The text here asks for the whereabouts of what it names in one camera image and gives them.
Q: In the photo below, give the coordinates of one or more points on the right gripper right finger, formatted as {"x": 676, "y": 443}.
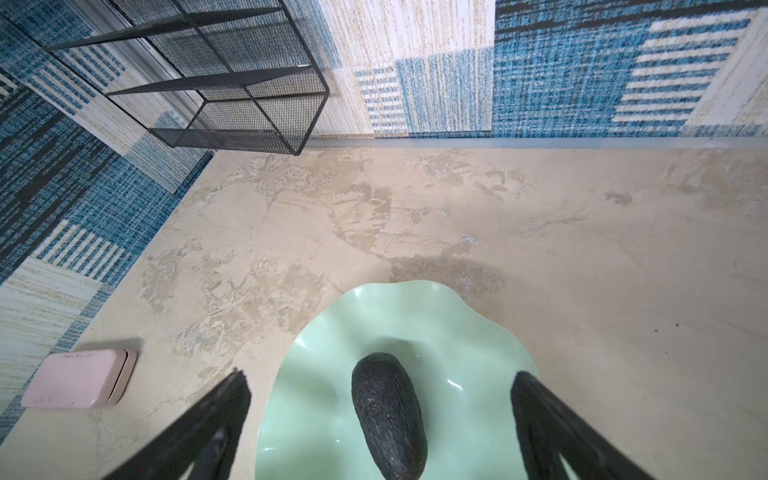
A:
{"x": 554, "y": 440}

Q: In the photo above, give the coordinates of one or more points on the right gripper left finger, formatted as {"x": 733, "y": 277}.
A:
{"x": 202, "y": 443}

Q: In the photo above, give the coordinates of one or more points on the black wire mesh shelf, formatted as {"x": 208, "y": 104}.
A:
{"x": 243, "y": 67}

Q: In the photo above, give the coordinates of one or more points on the mint green wavy fruit bowl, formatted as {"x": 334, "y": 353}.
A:
{"x": 462, "y": 366}

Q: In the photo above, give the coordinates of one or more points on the pink rectangular case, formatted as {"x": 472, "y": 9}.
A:
{"x": 80, "y": 380}

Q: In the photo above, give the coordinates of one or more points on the dark avocado one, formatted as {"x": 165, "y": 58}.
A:
{"x": 390, "y": 416}

